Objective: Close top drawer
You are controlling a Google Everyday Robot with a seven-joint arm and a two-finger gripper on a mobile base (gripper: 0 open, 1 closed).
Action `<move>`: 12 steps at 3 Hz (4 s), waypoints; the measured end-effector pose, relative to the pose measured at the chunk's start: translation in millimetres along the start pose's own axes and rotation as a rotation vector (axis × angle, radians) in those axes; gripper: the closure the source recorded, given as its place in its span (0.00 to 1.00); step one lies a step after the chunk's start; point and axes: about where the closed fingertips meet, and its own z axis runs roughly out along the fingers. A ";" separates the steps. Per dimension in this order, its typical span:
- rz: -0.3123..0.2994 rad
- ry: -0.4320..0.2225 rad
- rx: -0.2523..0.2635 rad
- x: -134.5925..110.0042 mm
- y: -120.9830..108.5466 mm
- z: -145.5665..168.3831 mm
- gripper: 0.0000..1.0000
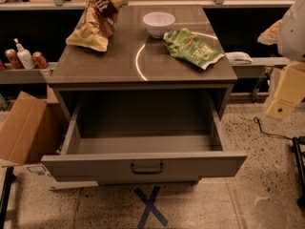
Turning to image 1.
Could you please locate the grey top drawer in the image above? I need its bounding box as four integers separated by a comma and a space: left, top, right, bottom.
42, 90, 247, 184

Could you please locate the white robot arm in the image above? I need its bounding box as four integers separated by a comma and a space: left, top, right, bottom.
266, 0, 305, 120

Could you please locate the grey drawer cabinet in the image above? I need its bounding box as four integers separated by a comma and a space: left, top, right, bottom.
47, 4, 238, 187

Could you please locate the black stand right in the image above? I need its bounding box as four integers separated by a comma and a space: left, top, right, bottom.
291, 136, 305, 209

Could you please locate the black stand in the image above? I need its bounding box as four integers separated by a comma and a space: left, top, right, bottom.
291, 136, 305, 209
0, 167, 15, 229

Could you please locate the white folded cloth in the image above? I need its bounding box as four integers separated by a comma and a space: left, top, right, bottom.
226, 52, 253, 65

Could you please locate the green chip bag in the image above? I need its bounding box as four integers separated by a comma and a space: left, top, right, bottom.
163, 29, 224, 70

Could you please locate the white bowl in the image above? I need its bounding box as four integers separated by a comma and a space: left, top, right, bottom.
143, 11, 175, 38

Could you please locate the brown yellow chip bag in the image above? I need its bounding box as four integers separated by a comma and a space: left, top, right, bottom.
66, 0, 126, 52

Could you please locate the red soda can right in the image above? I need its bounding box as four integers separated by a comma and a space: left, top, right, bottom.
32, 52, 49, 69

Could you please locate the red soda can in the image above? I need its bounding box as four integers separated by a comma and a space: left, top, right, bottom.
5, 49, 22, 69
32, 52, 49, 69

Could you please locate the brown cardboard box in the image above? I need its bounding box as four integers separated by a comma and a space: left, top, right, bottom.
0, 88, 69, 164

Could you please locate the white printed cardboard flap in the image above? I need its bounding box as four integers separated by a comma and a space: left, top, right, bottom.
24, 164, 98, 191

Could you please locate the white pump bottle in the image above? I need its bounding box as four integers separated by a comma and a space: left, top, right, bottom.
14, 38, 35, 70

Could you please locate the red soda can left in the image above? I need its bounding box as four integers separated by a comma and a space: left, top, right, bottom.
5, 49, 22, 69

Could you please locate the black stand left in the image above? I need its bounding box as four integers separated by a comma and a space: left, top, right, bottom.
0, 167, 15, 229

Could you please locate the black cable on floor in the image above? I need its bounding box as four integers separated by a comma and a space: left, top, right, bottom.
253, 115, 295, 141

